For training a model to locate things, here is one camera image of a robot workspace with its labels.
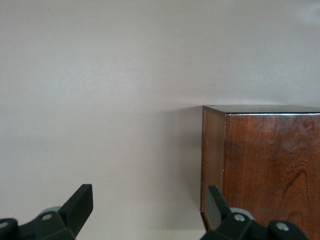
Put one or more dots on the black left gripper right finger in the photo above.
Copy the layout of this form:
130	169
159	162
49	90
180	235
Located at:
217	212

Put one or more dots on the dark red-brown wooden cabinet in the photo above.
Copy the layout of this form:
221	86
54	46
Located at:
270	160

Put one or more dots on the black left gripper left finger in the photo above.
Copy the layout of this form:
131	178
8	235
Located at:
75	207

